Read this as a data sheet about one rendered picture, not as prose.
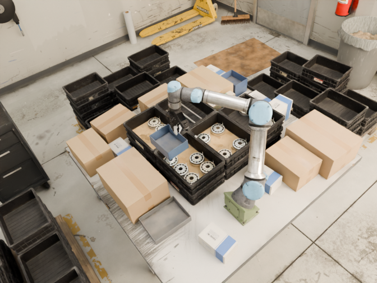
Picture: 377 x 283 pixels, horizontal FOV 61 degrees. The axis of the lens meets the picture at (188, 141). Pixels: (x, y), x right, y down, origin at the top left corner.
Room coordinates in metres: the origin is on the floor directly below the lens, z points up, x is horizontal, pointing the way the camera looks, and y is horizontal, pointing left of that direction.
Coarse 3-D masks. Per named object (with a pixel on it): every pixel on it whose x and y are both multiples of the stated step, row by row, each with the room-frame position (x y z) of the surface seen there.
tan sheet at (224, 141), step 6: (204, 132) 1.69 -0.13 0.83; (210, 132) 1.69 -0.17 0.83; (228, 132) 1.66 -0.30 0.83; (216, 138) 1.62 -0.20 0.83; (222, 138) 1.61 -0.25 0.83; (228, 138) 1.60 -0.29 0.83; (234, 138) 1.59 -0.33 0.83; (210, 144) 1.56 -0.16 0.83; (216, 144) 1.56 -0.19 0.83; (222, 144) 1.55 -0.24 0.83; (228, 144) 1.54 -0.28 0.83; (216, 150) 1.50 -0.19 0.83; (234, 150) 1.48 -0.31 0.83
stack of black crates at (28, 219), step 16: (32, 192) 1.54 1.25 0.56; (0, 208) 1.41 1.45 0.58; (16, 208) 1.46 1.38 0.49; (32, 208) 1.44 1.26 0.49; (0, 224) 1.27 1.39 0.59; (16, 224) 1.32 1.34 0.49; (32, 224) 1.30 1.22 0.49; (48, 224) 1.22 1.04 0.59; (16, 240) 1.18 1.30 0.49; (32, 240) 1.15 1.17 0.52
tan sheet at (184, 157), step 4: (188, 144) 1.59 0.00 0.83; (188, 148) 1.55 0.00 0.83; (192, 148) 1.55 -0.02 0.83; (184, 152) 1.52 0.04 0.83; (188, 152) 1.51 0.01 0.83; (192, 152) 1.51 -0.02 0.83; (180, 156) 1.49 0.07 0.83; (184, 156) 1.48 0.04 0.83; (188, 156) 1.48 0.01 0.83; (180, 160) 1.45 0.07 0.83; (184, 160) 1.45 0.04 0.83; (188, 160) 1.44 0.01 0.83; (208, 160) 1.42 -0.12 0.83; (188, 164) 1.40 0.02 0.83; (188, 168) 1.37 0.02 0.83; (192, 168) 1.36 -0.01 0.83; (196, 168) 1.36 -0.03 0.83; (188, 172) 1.33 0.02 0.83; (196, 172) 1.32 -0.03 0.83; (200, 172) 1.32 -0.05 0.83; (200, 176) 1.29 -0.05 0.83
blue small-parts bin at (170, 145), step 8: (168, 128) 1.50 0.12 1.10; (152, 136) 1.43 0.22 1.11; (160, 136) 1.46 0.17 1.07; (168, 136) 1.45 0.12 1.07; (176, 136) 1.44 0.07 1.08; (160, 144) 1.39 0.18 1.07; (168, 144) 1.39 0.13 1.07; (176, 144) 1.38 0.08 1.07; (184, 144) 1.32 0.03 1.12; (168, 152) 1.26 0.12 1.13; (176, 152) 1.29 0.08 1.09
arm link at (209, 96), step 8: (200, 88) 1.52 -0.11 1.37; (208, 96) 1.46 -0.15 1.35; (216, 96) 1.45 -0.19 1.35; (224, 96) 1.44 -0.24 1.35; (232, 96) 1.43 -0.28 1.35; (216, 104) 1.43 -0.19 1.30; (224, 104) 1.41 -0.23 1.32; (232, 104) 1.39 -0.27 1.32; (240, 104) 1.38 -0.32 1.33; (248, 104) 1.36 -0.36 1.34; (248, 112) 1.34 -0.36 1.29
